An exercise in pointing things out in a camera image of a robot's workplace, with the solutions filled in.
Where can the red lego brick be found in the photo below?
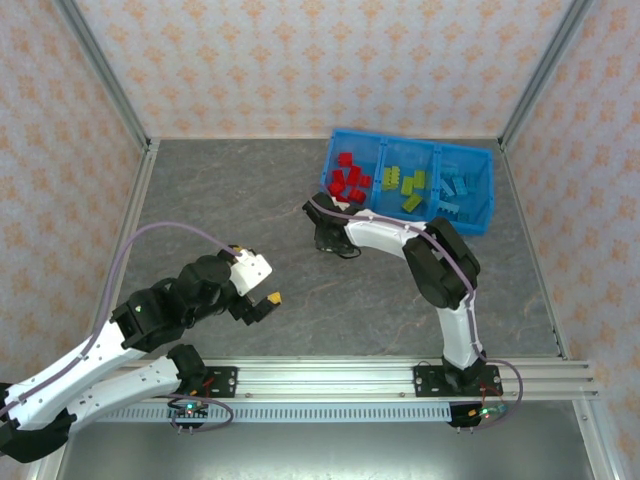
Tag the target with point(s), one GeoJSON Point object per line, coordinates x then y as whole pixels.
{"type": "Point", "coordinates": [356, 195]}
{"type": "Point", "coordinates": [343, 201]}
{"type": "Point", "coordinates": [335, 189]}
{"type": "Point", "coordinates": [339, 177]}
{"type": "Point", "coordinates": [345, 159]}
{"type": "Point", "coordinates": [366, 180]}
{"type": "Point", "coordinates": [355, 175]}

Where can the long green lego brick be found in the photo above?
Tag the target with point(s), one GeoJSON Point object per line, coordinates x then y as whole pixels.
{"type": "Point", "coordinates": [392, 178]}
{"type": "Point", "coordinates": [419, 179]}
{"type": "Point", "coordinates": [408, 186]}
{"type": "Point", "coordinates": [413, 203]}

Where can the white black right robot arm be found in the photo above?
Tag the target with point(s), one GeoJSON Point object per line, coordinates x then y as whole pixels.
{"type": "Point", "coordinates": [460, 330]}

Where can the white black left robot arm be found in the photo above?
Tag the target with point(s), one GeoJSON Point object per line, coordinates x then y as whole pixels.
{"type": "Point", "coordinates": [100, 395]}

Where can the blue three-compartment plastic bin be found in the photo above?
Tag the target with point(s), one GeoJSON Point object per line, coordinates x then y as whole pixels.
{"type": "Point", "coordinates": [407, 159]}

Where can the small circuit board with LEDs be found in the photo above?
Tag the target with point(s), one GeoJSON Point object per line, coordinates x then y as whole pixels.
{"type": "Point", "coordinates": [189, 411]}
{"type": "Point", "coordinates": [484, 413]}

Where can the grey metal panel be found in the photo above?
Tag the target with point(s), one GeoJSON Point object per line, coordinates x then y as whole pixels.
{"type": "Point", "coordinates": [325, 455]}

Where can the wide aluminium mounting rail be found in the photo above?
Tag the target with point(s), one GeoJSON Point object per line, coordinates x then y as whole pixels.
{"type": "Point", "coordinates": [325, 380]}

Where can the aluminium table edge rail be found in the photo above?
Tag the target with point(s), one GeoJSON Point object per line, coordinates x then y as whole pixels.
{"type": "Point", "coordinates": [136, 200]}
{"type": "Point", "coordinates": [534, 250]}

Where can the thin aluminium wall rail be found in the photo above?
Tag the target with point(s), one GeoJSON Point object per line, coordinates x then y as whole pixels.
{"type": "Point", "coordinates": [240, 137]}

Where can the aluminium frame post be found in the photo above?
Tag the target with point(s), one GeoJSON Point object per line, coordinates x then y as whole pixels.
{"type": "Point", "coordinates": [545, 75]}
{"type": "Point", "coordinates": [107, 75]}

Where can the aluminium frame leg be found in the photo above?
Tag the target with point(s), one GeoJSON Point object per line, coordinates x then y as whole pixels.
{"type": "Point", "coordinates": [50, 470]}
{"type": "Point", "coordinates": [595, 445]}

